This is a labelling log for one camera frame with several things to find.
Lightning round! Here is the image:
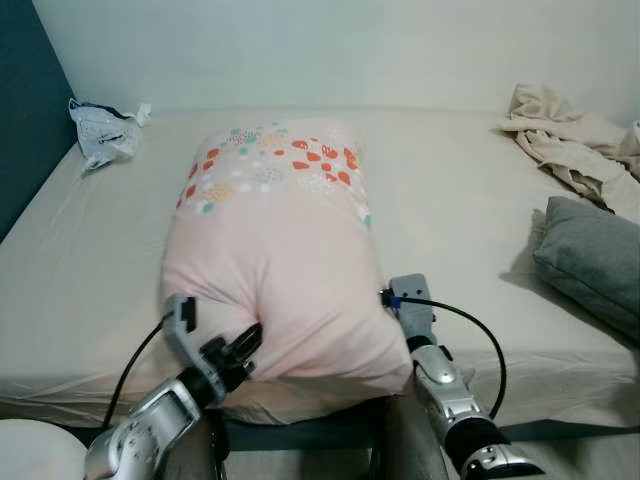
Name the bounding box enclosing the pink pillow with dot print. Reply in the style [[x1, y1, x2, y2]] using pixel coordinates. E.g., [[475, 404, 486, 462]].
[[160, 120, 414, 396]]

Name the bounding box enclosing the grey pillow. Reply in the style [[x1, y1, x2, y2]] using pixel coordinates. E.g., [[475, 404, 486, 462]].
[[532, 195, 640, 346]]

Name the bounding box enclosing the white rounded object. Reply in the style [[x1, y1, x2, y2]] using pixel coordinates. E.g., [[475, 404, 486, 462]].
[[0, 418, 86, 480]]

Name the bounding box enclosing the bed with beige sheet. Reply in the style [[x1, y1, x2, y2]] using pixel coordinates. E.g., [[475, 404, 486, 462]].
[[0, 100, 640, 451]]

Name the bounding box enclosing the white and blue plastic bag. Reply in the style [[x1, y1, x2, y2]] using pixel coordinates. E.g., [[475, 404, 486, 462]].
[[68, 97, 153, 173]]

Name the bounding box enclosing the crumpled beige blanket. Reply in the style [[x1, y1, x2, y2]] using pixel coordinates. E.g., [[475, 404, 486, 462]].
[[495, 82, 640, 223]]

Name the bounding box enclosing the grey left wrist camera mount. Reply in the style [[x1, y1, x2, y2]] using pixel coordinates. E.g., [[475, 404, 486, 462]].
[[162, 293, 201, 371]]

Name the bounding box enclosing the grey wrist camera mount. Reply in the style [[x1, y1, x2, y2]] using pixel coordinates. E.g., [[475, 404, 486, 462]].
[[162, 293, 201, 371], [388, 275, 436, 346]]

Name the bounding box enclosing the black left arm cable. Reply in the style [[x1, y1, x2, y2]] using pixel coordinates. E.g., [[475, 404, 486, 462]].
[[100, 318, 169, 431]]

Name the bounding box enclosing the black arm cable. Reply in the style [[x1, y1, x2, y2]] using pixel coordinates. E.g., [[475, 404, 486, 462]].
[[380, 290, 508, 421], [100, 318, 169, 431]]

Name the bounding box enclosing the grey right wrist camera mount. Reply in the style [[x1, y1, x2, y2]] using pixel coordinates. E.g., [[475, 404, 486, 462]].
[[388, 275, 436, 346]]

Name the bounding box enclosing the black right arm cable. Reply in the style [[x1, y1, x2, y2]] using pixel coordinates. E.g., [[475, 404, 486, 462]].
[[380, 290, 508, 421]]

